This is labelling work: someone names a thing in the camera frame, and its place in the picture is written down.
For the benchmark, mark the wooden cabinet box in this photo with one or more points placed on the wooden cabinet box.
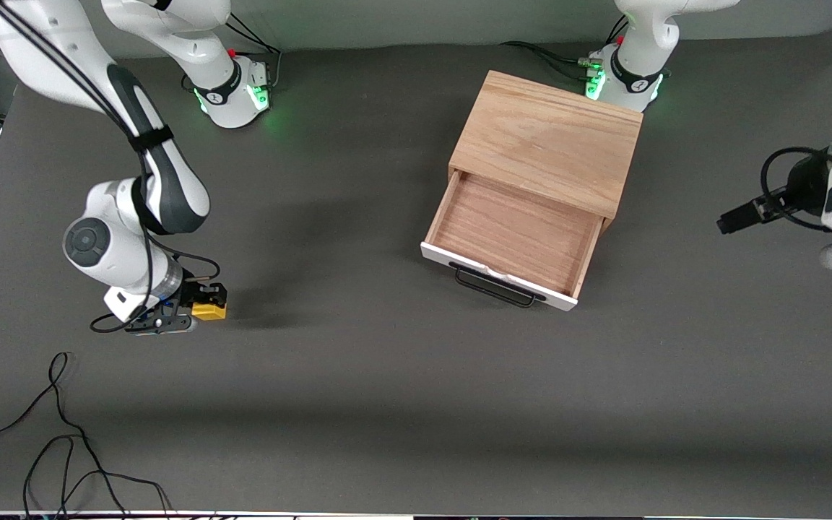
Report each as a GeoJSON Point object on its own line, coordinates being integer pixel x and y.
{"type": "Point", "coordinates": [546, 137]}

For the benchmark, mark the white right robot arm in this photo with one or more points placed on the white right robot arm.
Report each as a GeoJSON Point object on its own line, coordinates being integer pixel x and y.
{"type": "Point", "coordinates": [170, 195]}

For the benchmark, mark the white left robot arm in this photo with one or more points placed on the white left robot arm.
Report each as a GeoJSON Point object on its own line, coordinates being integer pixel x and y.
{"type": "Point", "coordinates": [640, 58]}

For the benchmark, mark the grey table cover cloth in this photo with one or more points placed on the grey table cover cloth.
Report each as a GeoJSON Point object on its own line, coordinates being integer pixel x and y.
{"type": "Point", "coordinates": [387, 397]}

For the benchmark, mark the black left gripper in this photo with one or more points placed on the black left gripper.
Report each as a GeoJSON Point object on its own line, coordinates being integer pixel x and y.
{"type": "Point", "coordinates": [800, 189]}

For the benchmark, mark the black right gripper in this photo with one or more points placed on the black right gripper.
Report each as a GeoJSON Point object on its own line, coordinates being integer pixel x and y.
{"type": "Point", "coordinates": [192, 294]}

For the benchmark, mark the yellow cube block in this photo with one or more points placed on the yellow cube block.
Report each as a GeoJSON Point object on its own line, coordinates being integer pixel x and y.
{"type": "Point", "coordinates": [210, 312]}

